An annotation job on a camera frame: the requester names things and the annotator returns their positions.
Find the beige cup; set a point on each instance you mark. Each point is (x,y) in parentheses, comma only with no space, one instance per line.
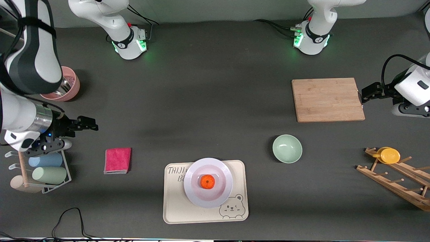
(16,183)

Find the wooden peg drying rack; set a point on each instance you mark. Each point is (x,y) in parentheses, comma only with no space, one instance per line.
(389,186)

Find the blue cup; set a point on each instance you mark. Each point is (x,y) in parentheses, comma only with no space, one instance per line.
(45,160)

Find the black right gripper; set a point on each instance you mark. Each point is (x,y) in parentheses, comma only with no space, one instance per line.
(62,127)

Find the orange fruit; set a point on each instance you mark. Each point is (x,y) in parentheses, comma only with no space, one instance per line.
(207,182)

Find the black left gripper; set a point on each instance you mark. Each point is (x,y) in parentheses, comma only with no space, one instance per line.
(386,90)

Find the thin beige bar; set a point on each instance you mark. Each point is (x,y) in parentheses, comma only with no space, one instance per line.
(5,30)

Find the white round plate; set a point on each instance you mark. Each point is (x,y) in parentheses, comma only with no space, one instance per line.
(215,199)

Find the yellow mug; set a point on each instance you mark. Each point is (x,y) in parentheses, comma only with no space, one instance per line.
(389,156)

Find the green cup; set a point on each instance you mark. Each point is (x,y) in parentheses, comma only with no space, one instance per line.
(48,175)

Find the pink folded cloth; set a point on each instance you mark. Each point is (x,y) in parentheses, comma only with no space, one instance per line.
(117,160)

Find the beige tray with bear print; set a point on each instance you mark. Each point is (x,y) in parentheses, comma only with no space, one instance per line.
(174,208)

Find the wooden cutting board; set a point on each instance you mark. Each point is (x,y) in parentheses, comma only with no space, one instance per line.
(312,101)

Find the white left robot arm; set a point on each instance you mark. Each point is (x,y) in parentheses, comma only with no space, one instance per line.
(315,37)

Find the light green bowl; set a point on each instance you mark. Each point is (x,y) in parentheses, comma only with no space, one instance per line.
(287,149)

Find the pink bowl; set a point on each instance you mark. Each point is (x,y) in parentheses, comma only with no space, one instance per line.
(72,91)

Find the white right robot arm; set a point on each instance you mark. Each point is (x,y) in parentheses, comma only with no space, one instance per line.
(33,50)

